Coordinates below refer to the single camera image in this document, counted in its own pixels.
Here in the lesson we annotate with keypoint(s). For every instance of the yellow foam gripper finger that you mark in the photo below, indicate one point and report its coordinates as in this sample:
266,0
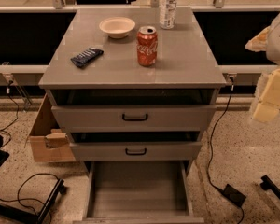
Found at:
266,105

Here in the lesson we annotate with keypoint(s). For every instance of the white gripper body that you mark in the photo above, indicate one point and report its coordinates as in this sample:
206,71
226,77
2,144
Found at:
268,41

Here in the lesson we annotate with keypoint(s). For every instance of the grey bottom drawer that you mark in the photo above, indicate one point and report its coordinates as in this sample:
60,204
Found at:
138,192

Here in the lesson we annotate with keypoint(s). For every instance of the grey drawer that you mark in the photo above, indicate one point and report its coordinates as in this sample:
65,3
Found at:
138,192
133,118
136,151

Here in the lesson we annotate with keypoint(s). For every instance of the grey top drawer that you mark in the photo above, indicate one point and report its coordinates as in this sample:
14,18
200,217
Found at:
133,118

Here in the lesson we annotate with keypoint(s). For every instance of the grey middle drawer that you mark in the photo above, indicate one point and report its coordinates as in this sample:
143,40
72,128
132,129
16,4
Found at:
136,151

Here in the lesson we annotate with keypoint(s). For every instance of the grey drawer cabinet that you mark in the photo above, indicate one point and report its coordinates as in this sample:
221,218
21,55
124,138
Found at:
185,73

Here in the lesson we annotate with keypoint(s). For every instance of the black bar on floor right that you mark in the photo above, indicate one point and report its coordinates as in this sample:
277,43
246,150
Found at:
267,184

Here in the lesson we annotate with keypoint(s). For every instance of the black power adapter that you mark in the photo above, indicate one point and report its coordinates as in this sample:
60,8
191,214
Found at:
234,195

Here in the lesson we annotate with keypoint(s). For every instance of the clear plastic water bottle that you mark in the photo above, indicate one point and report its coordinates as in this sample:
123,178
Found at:
167,13

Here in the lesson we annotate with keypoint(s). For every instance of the red coca-cola can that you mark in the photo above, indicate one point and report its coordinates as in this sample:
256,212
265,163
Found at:
147,44

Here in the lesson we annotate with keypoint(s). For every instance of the cream bowl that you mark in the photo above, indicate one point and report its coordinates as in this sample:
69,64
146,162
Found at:
117,27

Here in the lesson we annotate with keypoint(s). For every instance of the dark blue snack packet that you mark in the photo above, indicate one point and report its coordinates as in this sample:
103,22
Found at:
86,57

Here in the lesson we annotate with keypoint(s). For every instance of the brown cardboard box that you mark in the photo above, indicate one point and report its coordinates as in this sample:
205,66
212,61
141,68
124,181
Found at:
48,143

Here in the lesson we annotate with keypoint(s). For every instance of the black metal stand left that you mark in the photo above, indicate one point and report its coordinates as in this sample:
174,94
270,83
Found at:
31,218

